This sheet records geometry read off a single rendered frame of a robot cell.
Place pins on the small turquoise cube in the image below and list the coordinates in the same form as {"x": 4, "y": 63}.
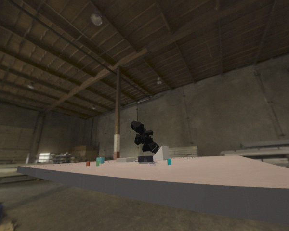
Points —
{"x": 100, "y": 159}

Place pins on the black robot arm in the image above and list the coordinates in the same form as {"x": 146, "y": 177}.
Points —
{"x": 139, "y": 128}

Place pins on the tan shallow tray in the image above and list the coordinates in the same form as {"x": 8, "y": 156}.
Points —
{"x": 126, "y": 159}

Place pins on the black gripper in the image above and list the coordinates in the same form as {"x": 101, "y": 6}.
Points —
{"x": 147, "y": 140}

